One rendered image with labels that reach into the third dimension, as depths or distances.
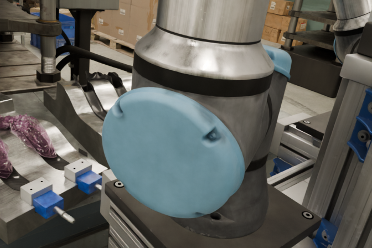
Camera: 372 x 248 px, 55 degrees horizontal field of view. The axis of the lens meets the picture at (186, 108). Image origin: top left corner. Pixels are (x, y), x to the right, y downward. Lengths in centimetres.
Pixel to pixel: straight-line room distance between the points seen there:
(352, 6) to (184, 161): 73
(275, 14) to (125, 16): 360
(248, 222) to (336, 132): 21
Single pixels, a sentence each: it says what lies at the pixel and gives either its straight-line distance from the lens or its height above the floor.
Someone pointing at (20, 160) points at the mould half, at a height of 87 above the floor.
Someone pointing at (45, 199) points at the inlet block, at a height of 87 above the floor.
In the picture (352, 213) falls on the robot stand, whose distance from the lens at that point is 55.
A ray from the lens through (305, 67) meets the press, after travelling 490.
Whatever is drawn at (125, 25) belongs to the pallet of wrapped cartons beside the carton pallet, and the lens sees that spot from 518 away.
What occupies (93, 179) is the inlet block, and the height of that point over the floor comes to 87.
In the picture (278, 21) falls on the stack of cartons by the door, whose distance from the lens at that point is 772.
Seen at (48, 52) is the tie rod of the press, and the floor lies 92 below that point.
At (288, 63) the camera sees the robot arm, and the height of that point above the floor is 126.
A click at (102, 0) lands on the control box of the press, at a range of 177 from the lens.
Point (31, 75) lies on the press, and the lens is 173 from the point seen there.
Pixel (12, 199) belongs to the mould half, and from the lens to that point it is 82.
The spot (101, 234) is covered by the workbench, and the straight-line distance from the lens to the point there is 107.
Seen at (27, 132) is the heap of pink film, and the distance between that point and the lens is 96.
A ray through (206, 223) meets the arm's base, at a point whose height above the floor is 106.
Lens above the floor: 135
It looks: 23 degrees down
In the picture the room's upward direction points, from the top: 9 degrees clockwise
